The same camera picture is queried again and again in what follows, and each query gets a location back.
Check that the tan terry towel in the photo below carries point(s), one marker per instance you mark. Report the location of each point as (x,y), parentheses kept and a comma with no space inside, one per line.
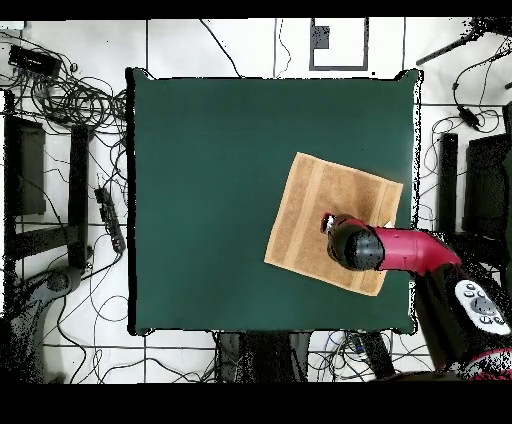
(312,208)

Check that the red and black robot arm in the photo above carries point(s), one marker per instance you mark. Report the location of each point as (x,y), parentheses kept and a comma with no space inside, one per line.
(408,248)

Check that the dark green table cloth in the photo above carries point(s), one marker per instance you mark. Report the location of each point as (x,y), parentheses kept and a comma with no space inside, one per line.
(200,200)

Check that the long black power strip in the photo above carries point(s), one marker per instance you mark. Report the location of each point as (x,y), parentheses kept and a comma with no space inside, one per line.
(376,356)

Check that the black power adapter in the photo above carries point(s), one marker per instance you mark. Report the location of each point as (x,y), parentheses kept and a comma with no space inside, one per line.
(468,116)

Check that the black tripod leg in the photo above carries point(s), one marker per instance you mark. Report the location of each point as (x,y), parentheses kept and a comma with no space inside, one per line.
(444,51)

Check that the grey curved device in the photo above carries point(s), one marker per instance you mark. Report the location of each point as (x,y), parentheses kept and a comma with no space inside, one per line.
(60,282)

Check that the black electronics box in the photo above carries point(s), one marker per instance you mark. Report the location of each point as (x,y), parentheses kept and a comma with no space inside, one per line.
(34,60)

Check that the black metal stand frame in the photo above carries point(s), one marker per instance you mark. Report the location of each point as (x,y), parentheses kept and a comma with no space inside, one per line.
(448,180)
(78,180)

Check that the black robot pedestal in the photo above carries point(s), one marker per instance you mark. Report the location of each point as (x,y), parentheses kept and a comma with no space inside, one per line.
(272,356)

